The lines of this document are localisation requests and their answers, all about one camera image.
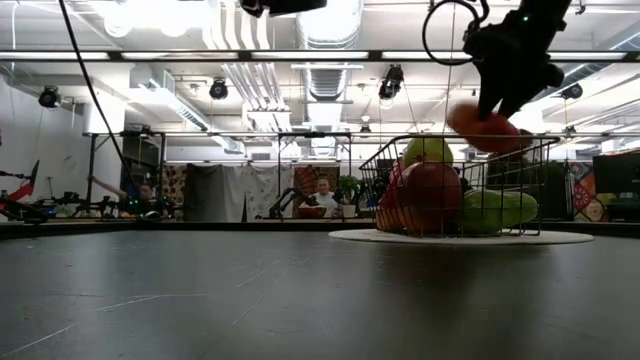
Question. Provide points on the person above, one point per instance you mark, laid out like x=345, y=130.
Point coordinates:
x=145, y=197
x=324, y=197

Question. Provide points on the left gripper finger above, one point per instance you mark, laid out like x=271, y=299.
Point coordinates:
x=295, y=5

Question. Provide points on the bright orange tangerine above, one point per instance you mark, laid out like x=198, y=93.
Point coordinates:
x=392, y=224

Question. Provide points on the silver ventilation duct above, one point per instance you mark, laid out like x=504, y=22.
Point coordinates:
x=327, y=80

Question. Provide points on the red-orange mango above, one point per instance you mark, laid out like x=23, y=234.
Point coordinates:
x=480, y=135

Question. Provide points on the red and black background robot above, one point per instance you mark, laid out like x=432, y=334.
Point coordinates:
x=25, y=190

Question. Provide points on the black ceiling spotlight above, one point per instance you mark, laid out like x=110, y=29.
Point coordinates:
x=391, y=82
x=218, y=90
x=49, y=97
x=572, y=91

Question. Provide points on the gray cloth cover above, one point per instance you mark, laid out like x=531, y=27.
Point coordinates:
x=210, y=192

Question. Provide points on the patterned fabric panel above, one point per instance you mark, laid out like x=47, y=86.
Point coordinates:
x=173, y=185

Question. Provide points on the black background robot arm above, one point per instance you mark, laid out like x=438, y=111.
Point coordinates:
x=280, y=202

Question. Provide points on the black monitor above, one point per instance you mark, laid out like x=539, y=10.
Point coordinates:
x=617, y=175

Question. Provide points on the black metal table frame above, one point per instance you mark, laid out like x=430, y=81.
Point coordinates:
x=100, y=227

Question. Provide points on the orange patterned cloth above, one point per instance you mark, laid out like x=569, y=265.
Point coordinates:
x=305, y=177

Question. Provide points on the green potted plant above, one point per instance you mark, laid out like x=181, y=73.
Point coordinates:
x=350, y=187

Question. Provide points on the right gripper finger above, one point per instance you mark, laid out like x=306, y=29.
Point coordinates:
x=517, y=104
x=488, y=106

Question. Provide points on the white curtain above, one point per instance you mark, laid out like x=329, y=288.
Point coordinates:
x=265, y=190

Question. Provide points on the black background frame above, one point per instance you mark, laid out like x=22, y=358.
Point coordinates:
x=91, y=170

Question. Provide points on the red apple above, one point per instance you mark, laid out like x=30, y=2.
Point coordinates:
x=432, y=197

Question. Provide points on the white round plate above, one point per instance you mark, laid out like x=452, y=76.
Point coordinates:
x=560, y=237

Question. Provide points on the long red pepper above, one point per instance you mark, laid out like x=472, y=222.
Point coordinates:
x=391, y=187

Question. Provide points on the black overhead light bar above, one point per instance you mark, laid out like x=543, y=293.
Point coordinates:
x=375, y=55

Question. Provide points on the colourful patterned tapestry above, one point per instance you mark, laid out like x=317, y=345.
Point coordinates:
x=585, y=195

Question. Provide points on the green apple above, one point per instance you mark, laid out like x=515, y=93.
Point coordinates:
x=427, y=152

